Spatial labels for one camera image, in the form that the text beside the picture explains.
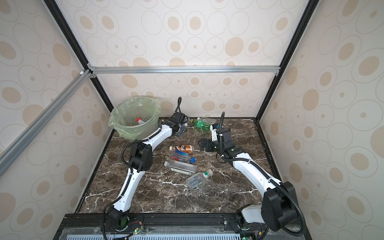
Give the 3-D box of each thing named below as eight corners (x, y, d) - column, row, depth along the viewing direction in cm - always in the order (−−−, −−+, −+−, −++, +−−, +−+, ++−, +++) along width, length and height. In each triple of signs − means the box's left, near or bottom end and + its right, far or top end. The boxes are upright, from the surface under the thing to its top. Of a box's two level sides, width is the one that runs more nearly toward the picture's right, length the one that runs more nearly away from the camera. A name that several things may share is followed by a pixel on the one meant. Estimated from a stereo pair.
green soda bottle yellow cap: (191, 124, 119) (191, 119, 115) (198, 118, 123) (198, 113, 119) (204, 133, 113) (205, 129, 109) (212, 127, 117) (212, 122, 113)
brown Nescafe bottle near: (169, 152, 102) (168, 147, 97) (171, 147, 105) (170, 142, 100) (191, 155, 101) (191, 150, 96) (192, 150, 103) (192, 145, 99)
